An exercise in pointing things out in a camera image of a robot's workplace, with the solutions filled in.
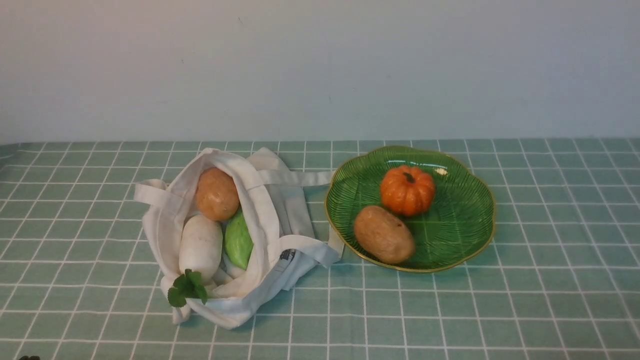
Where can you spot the small orange pumpkin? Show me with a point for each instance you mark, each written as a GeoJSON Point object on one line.
{"type": "Point", "coordinates": [407, 191]}

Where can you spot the white cloth tote bag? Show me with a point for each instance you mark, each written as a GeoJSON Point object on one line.
{"type": "Point", "coordinates": [274, 205]}

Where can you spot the brown potato on plate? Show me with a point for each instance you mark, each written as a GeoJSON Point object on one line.
{"type": "Point", "coordinates": [383, 235]}

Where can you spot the white radish with green leaves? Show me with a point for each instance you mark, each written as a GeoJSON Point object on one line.
{"type": "Point", "coordinates": [199, 258]}

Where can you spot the light green gourd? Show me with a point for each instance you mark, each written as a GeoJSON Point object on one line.
{"type": "Point", "coordinates": [238, 244]}

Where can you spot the brown potato in bag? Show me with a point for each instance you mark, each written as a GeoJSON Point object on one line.
{"type": "Point", "coordinates": [216, 196]}

